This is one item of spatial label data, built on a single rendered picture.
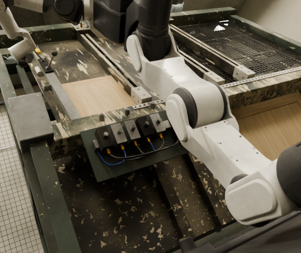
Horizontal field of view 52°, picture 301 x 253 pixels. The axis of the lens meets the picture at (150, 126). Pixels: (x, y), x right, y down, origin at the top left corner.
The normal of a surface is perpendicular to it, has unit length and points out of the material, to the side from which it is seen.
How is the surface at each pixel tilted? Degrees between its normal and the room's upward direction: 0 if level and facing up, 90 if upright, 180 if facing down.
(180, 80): 64
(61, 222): 90
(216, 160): 90
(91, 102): 59
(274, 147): 90
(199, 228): 90
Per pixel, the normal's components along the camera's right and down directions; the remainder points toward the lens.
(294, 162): -0.95, -0.22
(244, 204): -0.88, 0.24
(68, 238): 0.29, -0.43
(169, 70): 0.10, -0.76
